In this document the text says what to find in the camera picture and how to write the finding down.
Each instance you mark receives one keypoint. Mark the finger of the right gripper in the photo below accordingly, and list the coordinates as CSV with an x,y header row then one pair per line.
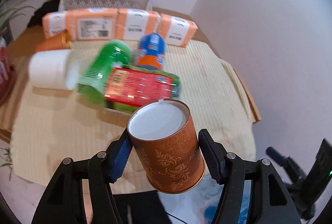
x,y
306,189

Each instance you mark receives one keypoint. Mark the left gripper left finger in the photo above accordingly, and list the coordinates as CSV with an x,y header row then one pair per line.
x,y
62,200

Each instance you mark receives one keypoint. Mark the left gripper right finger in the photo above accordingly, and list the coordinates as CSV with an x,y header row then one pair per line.
x,y
270,202

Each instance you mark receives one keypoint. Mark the brown gold paper cup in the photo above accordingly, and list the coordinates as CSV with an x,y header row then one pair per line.
x,y
165,140

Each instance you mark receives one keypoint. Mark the white paper cup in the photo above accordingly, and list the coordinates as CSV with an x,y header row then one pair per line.
x,y
54,69

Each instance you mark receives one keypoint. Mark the small brown paper cup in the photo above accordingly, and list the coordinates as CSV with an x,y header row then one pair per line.
x,y
57,42

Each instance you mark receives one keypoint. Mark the green plastic bottle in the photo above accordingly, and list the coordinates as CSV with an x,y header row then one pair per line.
x,y
92,83

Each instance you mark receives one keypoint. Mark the clear bottle red green label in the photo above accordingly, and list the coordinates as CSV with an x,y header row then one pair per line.
x,y
129,88

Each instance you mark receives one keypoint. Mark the red white ceramic pot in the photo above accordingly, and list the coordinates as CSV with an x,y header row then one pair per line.
x,y
7,73

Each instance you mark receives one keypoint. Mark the wooden table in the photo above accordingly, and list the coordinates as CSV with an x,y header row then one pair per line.
x,y
20,51

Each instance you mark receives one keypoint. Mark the blue orange soda bottle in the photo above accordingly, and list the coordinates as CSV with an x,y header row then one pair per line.
x,y
150,52

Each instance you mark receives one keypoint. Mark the orange tissue pack barcode label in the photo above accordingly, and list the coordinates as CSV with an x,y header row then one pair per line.
x,y
95,23

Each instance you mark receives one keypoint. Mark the orange tissue pack far left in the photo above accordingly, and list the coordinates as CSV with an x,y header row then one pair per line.
x,y
56,22

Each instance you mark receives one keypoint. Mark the orange tissue pack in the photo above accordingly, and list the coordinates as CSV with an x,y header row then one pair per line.
x,y
133,24
176,31
56,22

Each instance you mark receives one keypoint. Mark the orange tissue pack centre right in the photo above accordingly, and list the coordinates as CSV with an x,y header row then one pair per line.
x,y
133,24

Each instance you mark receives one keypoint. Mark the green potted plant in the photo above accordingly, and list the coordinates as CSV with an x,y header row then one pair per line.
x,y
7,14

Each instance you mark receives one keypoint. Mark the orange tissue pack far right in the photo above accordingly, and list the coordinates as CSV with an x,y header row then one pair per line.
x,y
176,31

